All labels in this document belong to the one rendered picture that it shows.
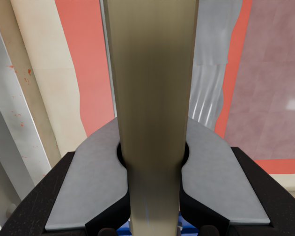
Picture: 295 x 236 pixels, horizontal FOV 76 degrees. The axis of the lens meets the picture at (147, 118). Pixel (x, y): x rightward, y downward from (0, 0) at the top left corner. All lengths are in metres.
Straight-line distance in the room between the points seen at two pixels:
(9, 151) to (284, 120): 1.82
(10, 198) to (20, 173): 1.65
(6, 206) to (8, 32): 0.25
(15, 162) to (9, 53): 1.72
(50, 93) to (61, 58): 0.05
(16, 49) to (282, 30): 0.32
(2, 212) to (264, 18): 0.44
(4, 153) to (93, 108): 1.68
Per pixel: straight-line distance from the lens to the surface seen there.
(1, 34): 0.26
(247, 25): 0.28
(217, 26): 0.26
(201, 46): 0.26
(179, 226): 0.39
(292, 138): 0.39
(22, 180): 2.08
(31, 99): 0.29
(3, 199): 0.37
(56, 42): 0.27
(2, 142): 1.87
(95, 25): 0.26
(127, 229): 0.41
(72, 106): 0.30
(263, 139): 0.37
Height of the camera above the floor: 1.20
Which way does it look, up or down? 60 degrees down
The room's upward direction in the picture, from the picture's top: 178 degrees clockwise
